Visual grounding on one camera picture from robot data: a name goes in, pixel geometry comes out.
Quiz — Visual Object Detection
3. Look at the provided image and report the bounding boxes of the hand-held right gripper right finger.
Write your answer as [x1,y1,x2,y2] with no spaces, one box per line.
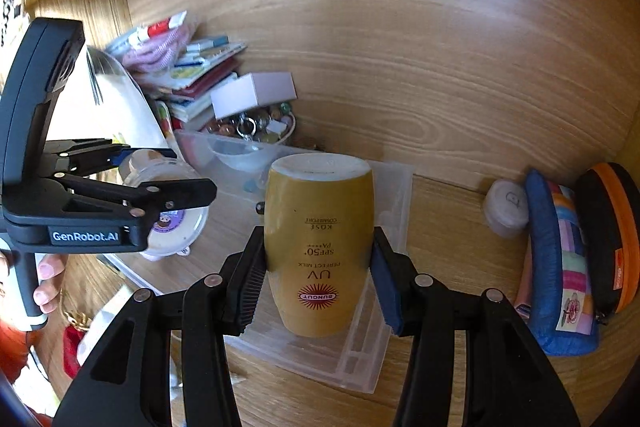
[370,226,581,427]

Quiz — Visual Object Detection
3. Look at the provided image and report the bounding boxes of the black orange zip case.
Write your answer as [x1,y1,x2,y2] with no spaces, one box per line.
[574,163,640,323]

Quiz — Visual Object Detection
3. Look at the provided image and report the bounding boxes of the stack of books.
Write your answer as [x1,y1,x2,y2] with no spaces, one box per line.
[150,39,248,132]

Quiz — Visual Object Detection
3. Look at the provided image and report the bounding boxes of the white paper sheet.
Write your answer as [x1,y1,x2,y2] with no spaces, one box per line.
[86,47,177,162]

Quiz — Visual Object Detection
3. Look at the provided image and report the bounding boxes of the yellow sunscreen bottle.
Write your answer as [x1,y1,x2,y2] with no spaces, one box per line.
[263,153,376,338]

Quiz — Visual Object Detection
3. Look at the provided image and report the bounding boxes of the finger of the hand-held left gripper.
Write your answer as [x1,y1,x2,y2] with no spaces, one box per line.
[49,173,219,221]
[42,138,177,176]

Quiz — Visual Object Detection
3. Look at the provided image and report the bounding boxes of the person's orange clothing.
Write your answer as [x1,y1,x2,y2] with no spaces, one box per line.
[0,321,51,408]

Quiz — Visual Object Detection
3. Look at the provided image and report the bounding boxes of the small white box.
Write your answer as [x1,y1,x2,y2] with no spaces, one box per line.
[210,72,298,120]

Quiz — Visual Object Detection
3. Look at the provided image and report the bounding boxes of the white round case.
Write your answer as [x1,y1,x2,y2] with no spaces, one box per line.
[482,178,531,238]

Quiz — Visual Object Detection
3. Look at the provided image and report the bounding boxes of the bowl of trinkets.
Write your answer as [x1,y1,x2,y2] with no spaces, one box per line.
[207,102,297,148]

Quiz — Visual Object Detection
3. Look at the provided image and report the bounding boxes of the red white tube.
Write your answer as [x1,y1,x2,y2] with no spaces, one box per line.
[132,18,186,42]

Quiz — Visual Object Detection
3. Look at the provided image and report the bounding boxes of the person's left hand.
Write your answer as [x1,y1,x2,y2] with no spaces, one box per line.
[34,253,69,314]

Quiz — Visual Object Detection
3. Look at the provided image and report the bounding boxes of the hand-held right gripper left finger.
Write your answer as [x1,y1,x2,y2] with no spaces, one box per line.
[52,224,268,427]

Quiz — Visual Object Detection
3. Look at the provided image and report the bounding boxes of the pink knitted pouch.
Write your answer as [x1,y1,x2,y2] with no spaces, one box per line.
[122,14,201,72]

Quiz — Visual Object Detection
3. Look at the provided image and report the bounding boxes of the clear plastic storage box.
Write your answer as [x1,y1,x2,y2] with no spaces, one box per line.
[102,129,416,395]

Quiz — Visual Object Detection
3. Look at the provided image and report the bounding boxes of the round cream jar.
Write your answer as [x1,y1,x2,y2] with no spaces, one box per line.
[120,149,210,260]

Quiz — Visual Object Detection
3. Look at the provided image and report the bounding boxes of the blue patchwork pencil pouch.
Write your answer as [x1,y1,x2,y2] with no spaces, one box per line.
[515,168,601,356]

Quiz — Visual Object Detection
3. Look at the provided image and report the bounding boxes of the wooden desktop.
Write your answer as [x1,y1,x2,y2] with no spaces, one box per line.
[50,174,636,427]

